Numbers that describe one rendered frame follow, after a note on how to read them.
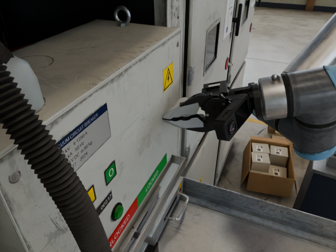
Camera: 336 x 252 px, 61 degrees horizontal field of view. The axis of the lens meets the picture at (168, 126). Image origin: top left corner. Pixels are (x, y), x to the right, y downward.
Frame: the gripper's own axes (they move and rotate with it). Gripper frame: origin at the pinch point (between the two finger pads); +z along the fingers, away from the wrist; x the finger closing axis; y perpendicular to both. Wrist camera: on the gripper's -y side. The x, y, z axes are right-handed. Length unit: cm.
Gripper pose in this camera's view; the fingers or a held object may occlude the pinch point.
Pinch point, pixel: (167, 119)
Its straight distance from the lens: 63.2
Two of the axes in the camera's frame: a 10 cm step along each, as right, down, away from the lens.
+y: 1.3, -5.5, 8.2
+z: -9.6, 1.4, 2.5
